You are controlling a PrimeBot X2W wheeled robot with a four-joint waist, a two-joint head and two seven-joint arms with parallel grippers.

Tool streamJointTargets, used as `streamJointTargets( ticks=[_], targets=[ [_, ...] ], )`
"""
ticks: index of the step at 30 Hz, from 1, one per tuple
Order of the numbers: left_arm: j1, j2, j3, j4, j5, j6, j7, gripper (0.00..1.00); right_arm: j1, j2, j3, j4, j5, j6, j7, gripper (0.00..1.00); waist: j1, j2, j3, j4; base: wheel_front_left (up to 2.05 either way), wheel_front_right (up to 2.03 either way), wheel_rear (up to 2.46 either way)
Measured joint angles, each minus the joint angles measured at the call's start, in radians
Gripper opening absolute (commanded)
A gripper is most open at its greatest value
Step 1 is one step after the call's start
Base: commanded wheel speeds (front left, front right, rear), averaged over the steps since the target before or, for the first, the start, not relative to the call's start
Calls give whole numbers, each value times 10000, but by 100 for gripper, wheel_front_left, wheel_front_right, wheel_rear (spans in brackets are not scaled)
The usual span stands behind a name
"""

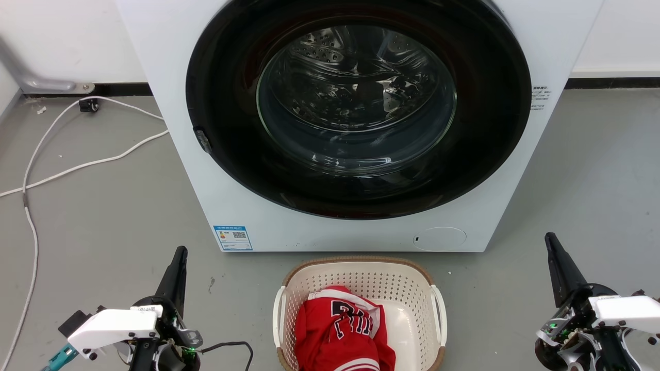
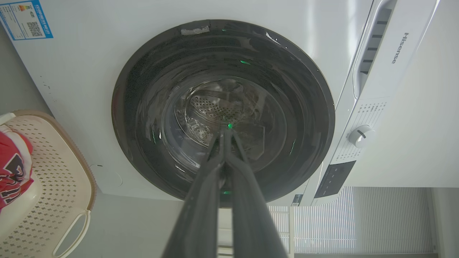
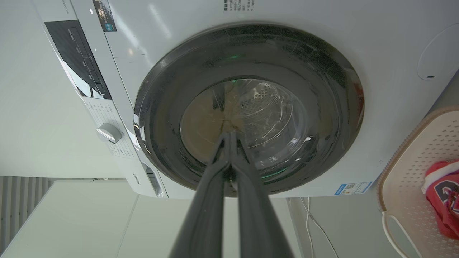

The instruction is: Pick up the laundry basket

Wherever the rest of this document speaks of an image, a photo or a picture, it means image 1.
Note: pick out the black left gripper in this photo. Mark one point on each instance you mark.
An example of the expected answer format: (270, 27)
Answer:
(175, 335)

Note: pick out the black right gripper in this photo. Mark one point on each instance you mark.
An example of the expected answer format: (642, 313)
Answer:
(572, 330)

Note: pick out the beige perforated laundry basket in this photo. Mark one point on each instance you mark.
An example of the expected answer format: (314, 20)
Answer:
(361, 273)

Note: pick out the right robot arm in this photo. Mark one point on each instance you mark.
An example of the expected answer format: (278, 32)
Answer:
(613, 353)

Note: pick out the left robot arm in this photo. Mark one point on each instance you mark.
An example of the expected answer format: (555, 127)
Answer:
(142, 358)

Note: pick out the blue energy label sticker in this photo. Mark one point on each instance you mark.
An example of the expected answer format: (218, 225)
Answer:
(233, 238)

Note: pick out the black round washer door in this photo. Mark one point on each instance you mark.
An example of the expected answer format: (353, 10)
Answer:
(232, 154)

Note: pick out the red basketball jersey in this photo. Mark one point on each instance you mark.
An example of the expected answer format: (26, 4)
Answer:
(330, 335)

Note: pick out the small text sticker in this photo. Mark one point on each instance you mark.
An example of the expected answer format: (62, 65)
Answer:
(540, 98)

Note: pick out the white front-load washing machine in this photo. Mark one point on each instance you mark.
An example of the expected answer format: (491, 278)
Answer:
(515, 31)

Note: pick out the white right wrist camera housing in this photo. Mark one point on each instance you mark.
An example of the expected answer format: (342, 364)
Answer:
(626, 312)

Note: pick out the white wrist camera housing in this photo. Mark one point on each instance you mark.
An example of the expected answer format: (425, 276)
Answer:
(113, 327)
(626, 312)

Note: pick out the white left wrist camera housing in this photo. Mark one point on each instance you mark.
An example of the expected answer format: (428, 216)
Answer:
(113, 327)

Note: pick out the grey metal pipe bracket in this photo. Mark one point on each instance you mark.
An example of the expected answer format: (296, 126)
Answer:
(31, 80)

